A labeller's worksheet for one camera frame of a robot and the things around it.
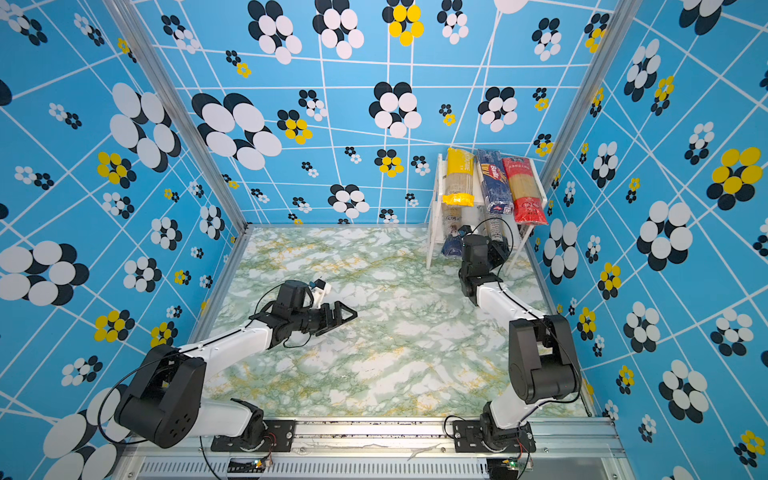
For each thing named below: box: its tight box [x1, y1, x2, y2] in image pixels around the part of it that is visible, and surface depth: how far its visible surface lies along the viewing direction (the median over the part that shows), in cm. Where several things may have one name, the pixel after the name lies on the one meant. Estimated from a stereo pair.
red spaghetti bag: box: [502, 157, 548, 226], surface depth 81 cm
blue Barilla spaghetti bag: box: [478, 149, 514, 215], surface depth 81 cm
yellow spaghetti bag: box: [442, 147, 475, 207], surface depth 85 cm
